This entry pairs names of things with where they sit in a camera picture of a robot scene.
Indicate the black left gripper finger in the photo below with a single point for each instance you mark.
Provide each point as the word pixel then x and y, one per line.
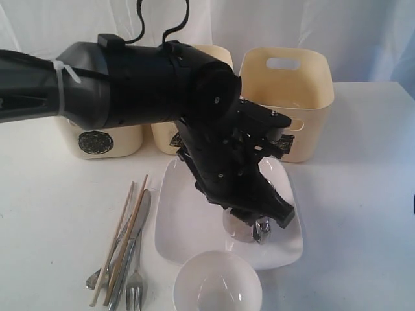
pixel 246 217
pixel 269 203

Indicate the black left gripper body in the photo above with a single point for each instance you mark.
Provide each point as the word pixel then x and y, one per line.
pixel 223 145

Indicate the steel mug front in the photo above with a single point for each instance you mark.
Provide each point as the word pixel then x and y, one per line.
pixel 259 232

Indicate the white square plate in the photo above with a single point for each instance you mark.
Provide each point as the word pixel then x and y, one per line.
pixel 186 225

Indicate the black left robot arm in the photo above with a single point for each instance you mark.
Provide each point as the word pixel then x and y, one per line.
pixel 112 84

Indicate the cream bin with triangle mark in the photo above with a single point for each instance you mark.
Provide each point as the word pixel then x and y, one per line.
pixel 164 132

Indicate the white ceramic bowl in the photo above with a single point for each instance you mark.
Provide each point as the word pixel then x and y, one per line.
pixel 217 280

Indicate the steel table knife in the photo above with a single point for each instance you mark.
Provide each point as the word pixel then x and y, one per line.
pixel 140 220

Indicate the cream bin with circle mark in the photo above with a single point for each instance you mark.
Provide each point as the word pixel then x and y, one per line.
pixel 100 144

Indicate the cream bin with square mark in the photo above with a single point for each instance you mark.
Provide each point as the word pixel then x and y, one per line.
pixel 296 83

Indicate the steel fork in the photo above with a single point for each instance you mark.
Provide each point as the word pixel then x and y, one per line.
pixel 134 286

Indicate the steel spoon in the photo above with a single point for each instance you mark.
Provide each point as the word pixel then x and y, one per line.
pixel 92 279

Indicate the white curtain backdrop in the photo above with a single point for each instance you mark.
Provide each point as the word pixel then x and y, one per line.
pixel 362 40

